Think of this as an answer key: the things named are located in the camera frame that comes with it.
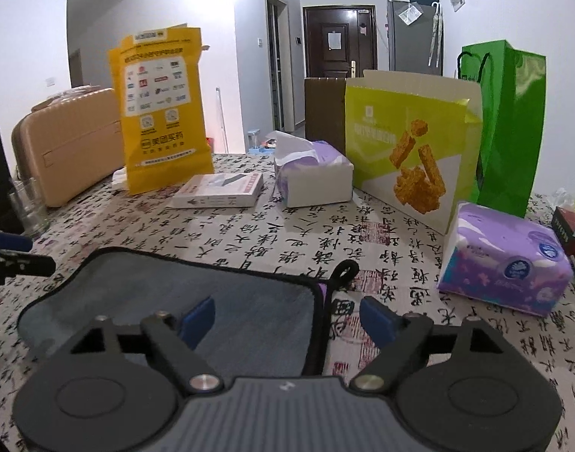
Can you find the yellow paper delivery bag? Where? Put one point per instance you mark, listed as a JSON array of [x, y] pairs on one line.
[[155, 75]]

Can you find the beige hard suitcase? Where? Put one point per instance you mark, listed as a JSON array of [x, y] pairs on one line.
[[70, 143]]

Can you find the calligraphy print tablecloth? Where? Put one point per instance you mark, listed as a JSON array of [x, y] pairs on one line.
[[398, 258]]

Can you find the flat white product box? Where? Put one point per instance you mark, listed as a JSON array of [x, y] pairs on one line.
[[219, 191]]

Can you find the clear drinking glass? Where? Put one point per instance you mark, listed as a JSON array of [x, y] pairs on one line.
[[29, 206]]

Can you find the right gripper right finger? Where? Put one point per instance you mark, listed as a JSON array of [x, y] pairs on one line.
[[406, 343]]

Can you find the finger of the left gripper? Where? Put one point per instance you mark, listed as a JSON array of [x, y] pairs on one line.
[[14, 242], [13, 263]]

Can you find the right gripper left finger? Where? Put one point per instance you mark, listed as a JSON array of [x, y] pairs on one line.
[[168, 343]]

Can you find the dark brown entrance door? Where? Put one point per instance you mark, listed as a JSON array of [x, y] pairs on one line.
[[340, 41]]

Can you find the grey microfibre towel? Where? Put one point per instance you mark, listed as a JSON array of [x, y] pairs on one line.
[[266, 325]]

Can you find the purple microfibre towel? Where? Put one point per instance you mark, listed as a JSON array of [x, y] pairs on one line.
[[323, 290]]

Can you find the open white tissue box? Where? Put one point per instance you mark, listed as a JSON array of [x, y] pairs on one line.
[[310, 173]]

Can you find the yellow-green snack paper bag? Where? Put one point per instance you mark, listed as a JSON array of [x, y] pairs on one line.
[[414, 141]]

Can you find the purple tissue pack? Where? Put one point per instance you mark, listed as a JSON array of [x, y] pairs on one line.
[[503, 259]]

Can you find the grey refrigerator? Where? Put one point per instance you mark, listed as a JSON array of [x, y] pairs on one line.
[[415, 38]]

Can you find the green paper gift bag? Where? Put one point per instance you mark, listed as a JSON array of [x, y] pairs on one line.
[[513, 83]]

